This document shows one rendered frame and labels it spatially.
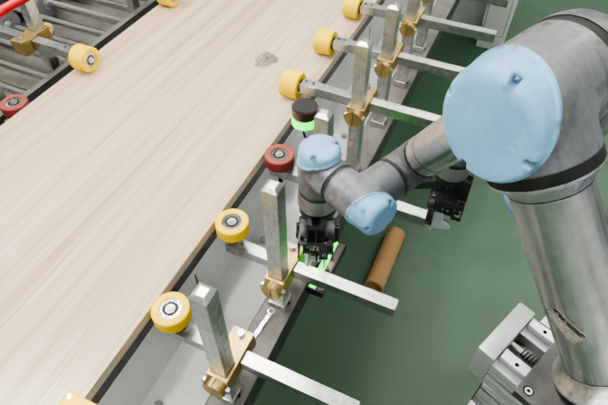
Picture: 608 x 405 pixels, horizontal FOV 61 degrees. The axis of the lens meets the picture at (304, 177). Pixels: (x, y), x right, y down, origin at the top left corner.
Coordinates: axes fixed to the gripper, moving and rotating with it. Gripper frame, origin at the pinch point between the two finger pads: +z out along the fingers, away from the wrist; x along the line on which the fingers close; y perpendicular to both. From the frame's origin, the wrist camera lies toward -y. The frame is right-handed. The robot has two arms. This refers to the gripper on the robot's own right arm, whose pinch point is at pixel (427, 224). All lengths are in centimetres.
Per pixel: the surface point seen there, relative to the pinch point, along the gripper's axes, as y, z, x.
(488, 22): -13, 64, 225
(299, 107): -33.0, -30.8, -5.0
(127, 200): -69, -8, -30
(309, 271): -21.4, -0.1, -25.1
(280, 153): -41.0, -9.2, -0.1
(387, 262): -15, 75, 37
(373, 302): -5.2, 0.2, -26.5
